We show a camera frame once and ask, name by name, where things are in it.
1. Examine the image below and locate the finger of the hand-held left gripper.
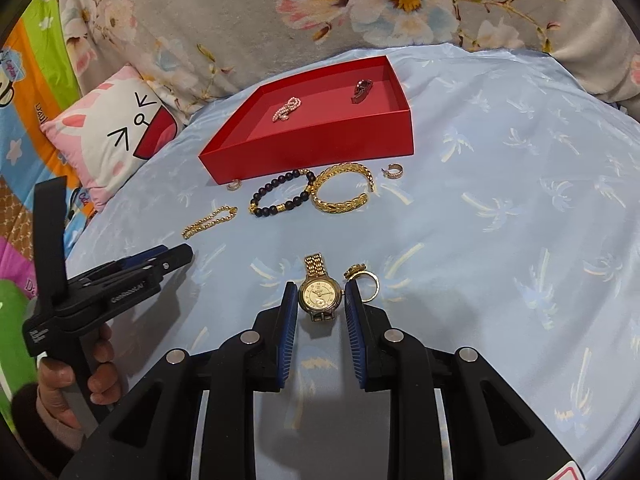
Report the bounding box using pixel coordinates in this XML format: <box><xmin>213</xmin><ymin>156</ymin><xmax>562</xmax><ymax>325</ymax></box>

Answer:
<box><xmin>127</xmin><ymin>243</ymin><xmax>194</xmax><ymax>283</ymax></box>
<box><xmin>75</xmin><ymin>246</ymin><xmax>168</xmax><ymax>291</ymax></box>

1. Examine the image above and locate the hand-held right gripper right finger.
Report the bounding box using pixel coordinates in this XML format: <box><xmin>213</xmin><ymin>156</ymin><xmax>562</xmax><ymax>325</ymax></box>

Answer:
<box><xmin>344</xmin><ymin>280</ymin><xmax>581</xmax><ymax>480</ymax></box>

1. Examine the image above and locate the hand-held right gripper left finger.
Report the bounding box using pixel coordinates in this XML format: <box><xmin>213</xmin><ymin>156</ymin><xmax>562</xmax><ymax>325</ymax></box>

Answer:
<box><xmin>60</xmin><ymin>281</ymin><xmax>301</xmax><ymax>480</ymax></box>

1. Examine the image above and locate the gold wrist watch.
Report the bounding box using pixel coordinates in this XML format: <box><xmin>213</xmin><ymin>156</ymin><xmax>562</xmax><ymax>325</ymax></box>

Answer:
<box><xmin>298</xmin><ymin>255</ymin><xmax>343</xmax><ymax>323</ymax></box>

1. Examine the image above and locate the gold bead chain bracelet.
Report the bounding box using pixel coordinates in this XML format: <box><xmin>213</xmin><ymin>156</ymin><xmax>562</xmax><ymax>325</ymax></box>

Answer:
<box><xmin>181</xmin><ymin>205</ymin><xmax>238</xmax><ymax>239</ymax></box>

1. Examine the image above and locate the gold ring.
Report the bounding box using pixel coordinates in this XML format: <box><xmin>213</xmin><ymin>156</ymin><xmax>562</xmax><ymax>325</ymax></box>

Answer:
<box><xmin>343</xmin><ymin>262</ymin><xmax>381</xmax><ymax>303</ymax></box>

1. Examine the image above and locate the black bead bracelet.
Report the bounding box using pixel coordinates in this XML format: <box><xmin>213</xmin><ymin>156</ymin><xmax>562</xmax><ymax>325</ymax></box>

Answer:
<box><xmin>248</xmin><ymin>169</ymin><xmax>317</xmax><ymax>219</ymax></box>

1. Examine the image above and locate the gold cuff bracelet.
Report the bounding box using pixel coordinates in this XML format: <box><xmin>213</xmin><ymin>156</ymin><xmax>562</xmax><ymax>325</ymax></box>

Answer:
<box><xmin>307</xmin><ymin>162</ymin><xmax>376</xmax><ymax>214</ymax></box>

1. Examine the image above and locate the red cardboard box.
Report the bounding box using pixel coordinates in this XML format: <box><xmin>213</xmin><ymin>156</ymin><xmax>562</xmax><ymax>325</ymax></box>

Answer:
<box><xmin>198</xmin><ymin>55</ymin><xmax>415</xmax><ymax>186</ymax></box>

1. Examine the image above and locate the person's left forearm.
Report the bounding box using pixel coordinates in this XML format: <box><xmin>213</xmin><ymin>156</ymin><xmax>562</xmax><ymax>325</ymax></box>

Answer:
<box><xmin>10</xmin><ymin>384</ymin><xmax>86</xmax><ymax>476</ymax></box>

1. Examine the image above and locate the person's left hand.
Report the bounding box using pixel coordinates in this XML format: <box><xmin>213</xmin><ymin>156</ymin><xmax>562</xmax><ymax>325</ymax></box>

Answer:
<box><xmin>36</xmin><ymin>324</ymin><xmax>115</xmax><ymax>433</ymax></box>

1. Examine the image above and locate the white cat face pillow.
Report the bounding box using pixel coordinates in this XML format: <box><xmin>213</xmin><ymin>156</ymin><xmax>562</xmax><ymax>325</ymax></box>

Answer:
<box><xmin>41</xmin><ymin>65</ymin><xmax>180</xmax><ymax>212</ymax></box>

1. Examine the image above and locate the colourful cartoon sheet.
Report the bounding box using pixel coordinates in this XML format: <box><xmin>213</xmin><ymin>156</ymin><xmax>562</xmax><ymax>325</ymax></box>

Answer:
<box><xmin>0</xmin><ymin>0</ymin><xmax>101</xmax><ymax>411</ymax></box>

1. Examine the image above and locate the grey floral blanket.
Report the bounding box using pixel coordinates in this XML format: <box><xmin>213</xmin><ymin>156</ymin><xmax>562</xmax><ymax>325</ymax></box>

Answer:
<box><xmin>57</xmin><ymin>0</ymin><xmax>640</xmax><ymax>126</ymax></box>

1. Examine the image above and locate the pearl bracelet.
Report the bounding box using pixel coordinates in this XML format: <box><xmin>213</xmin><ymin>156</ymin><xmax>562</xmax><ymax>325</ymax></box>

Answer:
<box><xmin>272</xmin><ymin>97</ymin><xmax>303</xmax><ymax>123</ymax></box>

